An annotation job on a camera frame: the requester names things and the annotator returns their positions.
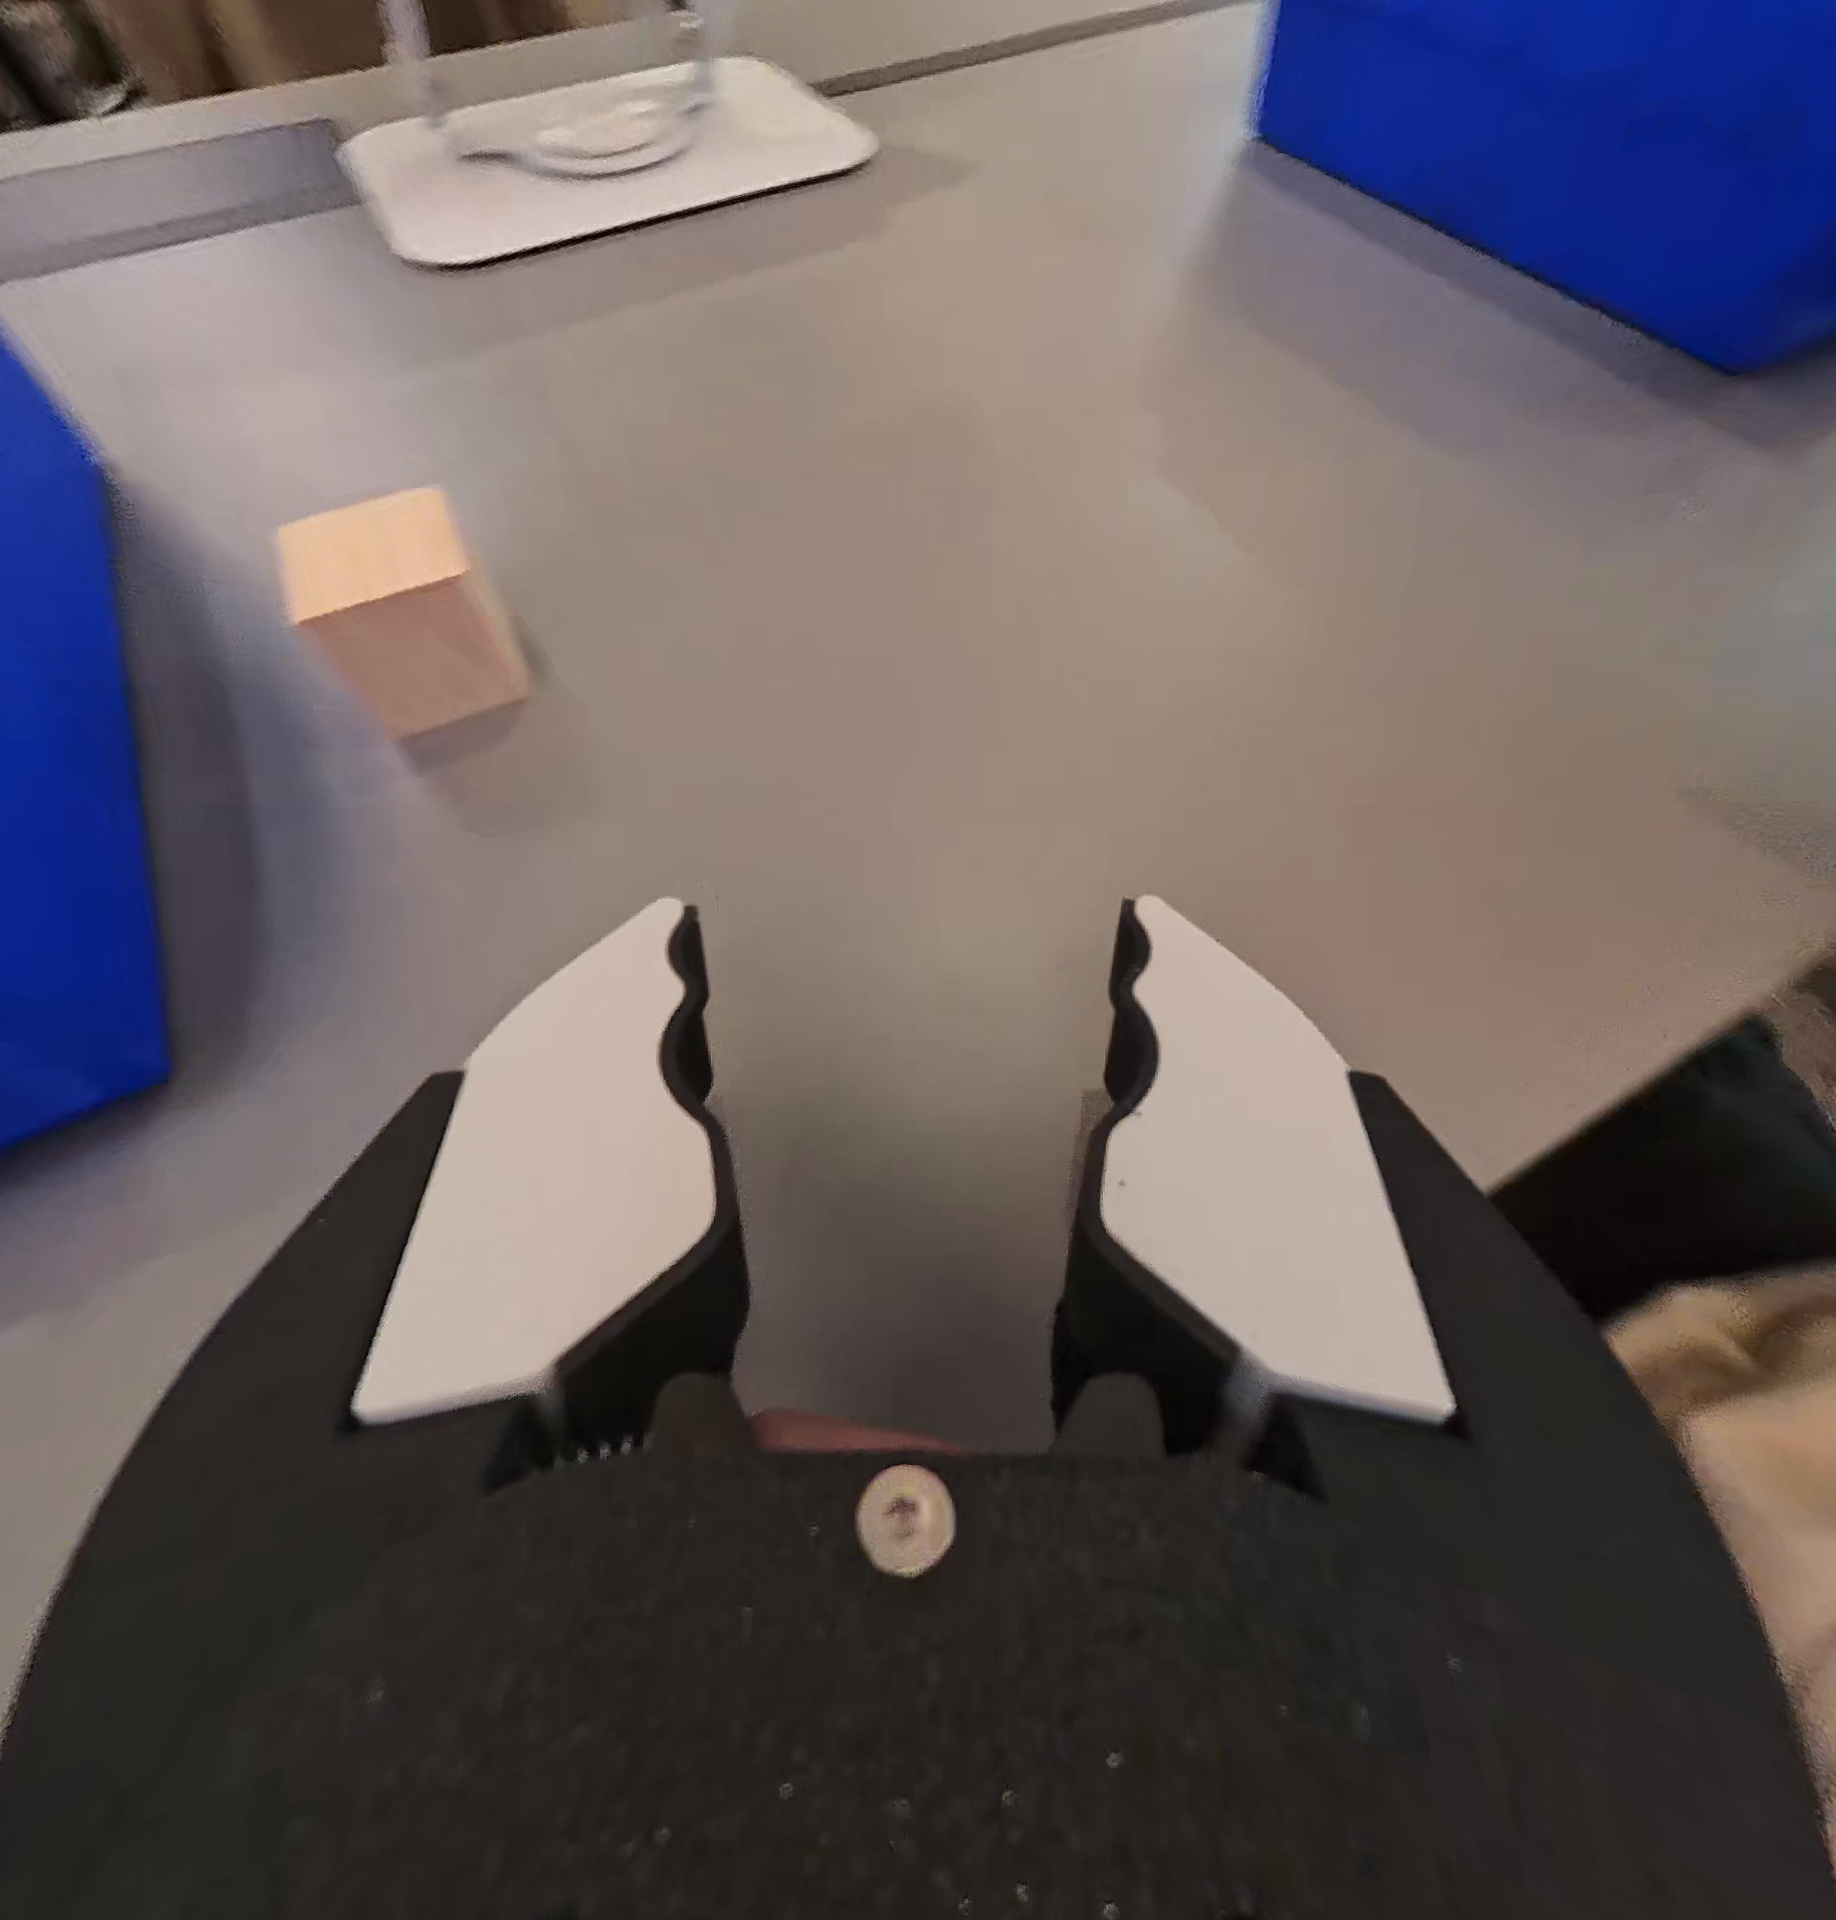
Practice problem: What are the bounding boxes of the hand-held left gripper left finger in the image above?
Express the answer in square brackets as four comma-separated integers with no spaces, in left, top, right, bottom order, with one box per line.
[348,898,751,1453]

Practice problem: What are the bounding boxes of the person's dark trousers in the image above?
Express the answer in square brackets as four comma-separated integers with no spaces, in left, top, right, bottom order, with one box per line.
[1488,1012,1836,1320]

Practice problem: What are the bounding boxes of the wooden document stand white base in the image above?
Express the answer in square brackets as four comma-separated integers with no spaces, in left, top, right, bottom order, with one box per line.
[338,0,881,272]

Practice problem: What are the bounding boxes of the person's beige garment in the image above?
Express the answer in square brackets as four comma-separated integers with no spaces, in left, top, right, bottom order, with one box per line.
[1598,1264,1836,1920]

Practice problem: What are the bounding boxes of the light wooden cube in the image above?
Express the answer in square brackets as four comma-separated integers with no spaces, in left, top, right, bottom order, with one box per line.
[273,482,532,741]

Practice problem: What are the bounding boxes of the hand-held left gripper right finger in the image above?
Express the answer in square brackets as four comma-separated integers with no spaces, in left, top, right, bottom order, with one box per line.
[1050,893,1460,1464]

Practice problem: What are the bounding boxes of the blue plastic bin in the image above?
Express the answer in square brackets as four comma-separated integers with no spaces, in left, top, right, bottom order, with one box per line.
[1251,0,1836,376]
[0,256,176,1179]

